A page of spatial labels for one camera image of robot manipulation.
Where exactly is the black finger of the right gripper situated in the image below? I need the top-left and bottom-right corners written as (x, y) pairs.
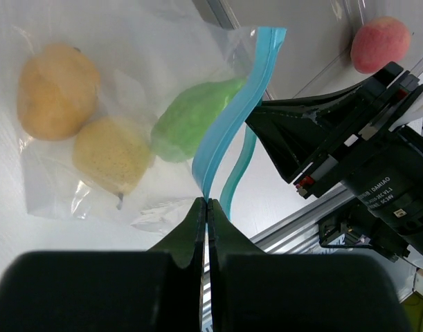
top-left (245, 81), bottom-right (374, 183)

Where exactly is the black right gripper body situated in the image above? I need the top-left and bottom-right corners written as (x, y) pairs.
top-left (294, 62), bottom-right (423, 256)

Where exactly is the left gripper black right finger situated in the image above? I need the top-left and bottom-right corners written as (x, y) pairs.
top-left (207, 200), bottom-right (411, 331)

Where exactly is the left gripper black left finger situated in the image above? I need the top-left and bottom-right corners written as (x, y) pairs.
top-left (0, 198), bottom-right (206, 331)

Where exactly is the green chayote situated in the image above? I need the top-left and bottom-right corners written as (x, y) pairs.
top-left (151, 78), bottom-right (246, 163)

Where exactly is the pink peach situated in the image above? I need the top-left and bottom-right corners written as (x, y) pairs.
top-left (350, 17), bottom-right (411, 74)

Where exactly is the yellow pear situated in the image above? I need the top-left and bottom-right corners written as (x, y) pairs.
top-left (72, 116), bottom-right (153, 210)

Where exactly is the clear zip top bag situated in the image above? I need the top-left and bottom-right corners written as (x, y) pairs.
top-left (6, 20), bottom-right (287, 233)

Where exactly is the aluminium rail frame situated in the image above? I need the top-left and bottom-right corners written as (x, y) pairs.
top-left (251, 185), bottom-right (354, 254)

